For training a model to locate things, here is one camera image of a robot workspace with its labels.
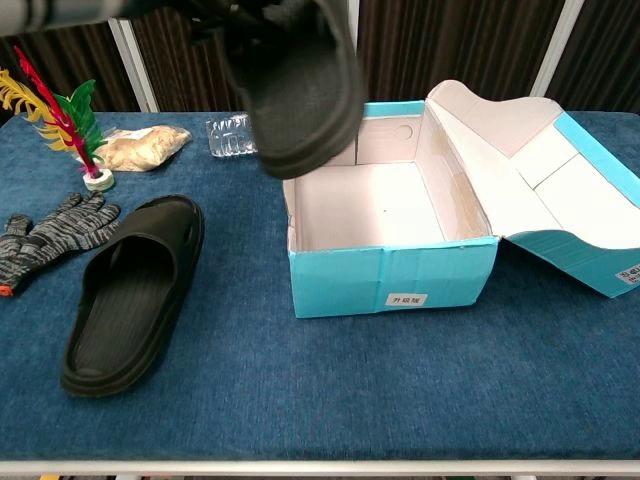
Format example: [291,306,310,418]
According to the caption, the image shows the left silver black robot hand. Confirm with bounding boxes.
[117,0,261,46]

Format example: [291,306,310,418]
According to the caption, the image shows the black slide sandal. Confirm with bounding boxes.
[227,0,365,180]
[59,193,206,400]

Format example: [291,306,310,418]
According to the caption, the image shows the light blue cardboard shoe box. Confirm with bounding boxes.
[281,79,640,320]

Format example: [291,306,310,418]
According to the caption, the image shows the clear plastic water bottle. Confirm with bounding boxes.
[205,113,259,159]

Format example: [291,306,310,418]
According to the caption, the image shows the clear bag of beige snacks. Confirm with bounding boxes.
[94,124,193,173]

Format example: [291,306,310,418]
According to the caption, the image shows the colourful feather shuttlecock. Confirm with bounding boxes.
[0,45,115,191]

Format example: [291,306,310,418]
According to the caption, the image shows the grey knitted work glove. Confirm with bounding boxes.
[0,191,123,300]

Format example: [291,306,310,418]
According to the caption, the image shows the blue felt table cover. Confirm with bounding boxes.
[0,107,640,464]

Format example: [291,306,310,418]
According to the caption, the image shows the dark partition screen white frame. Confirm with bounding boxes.
[349,0,586,109]
[532,0,640,114]
[107,14,251,114]
[0,19,159,126]

